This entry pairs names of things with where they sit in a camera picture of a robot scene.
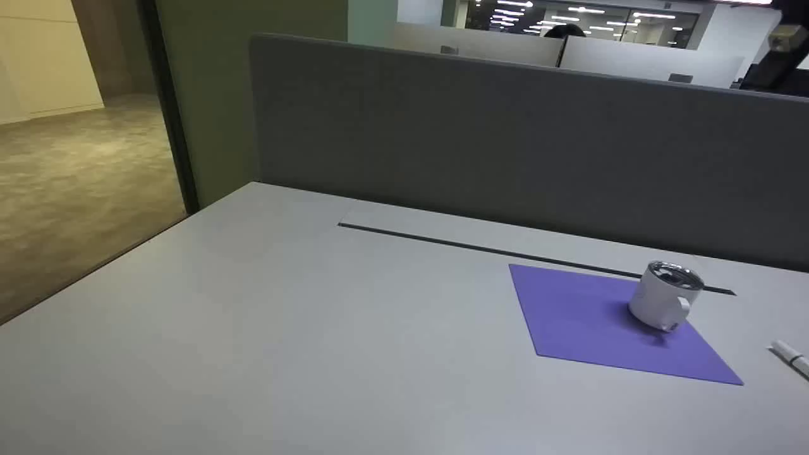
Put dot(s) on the silver object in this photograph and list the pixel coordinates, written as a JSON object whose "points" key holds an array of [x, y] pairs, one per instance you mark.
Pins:
{"points": [[673, 273]]}

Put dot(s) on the white marker pen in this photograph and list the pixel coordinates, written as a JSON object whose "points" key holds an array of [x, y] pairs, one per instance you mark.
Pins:
{"points": [[793, 354]]}

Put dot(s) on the black background chair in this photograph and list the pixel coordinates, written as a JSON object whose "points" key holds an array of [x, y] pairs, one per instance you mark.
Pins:
{"points": [[563, 32]]}

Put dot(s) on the white mug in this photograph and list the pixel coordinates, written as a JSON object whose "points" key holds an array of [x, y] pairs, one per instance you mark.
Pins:
{"points": [[658, 304]]}

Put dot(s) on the purple square mat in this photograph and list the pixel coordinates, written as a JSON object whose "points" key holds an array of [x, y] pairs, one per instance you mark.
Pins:
{"points": [[583, 324]]}

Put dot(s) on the black door frame post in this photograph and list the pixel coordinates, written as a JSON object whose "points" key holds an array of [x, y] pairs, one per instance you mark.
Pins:
{"points": [[169, 103]]}

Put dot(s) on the grey fabric desk partition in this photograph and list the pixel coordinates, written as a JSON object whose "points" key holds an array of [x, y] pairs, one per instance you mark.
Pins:
{"points": [[506, 153]]}

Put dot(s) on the white background desk partition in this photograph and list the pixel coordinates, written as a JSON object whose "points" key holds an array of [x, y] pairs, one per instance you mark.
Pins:
{"points": [[482, 47], [640, 62]]}

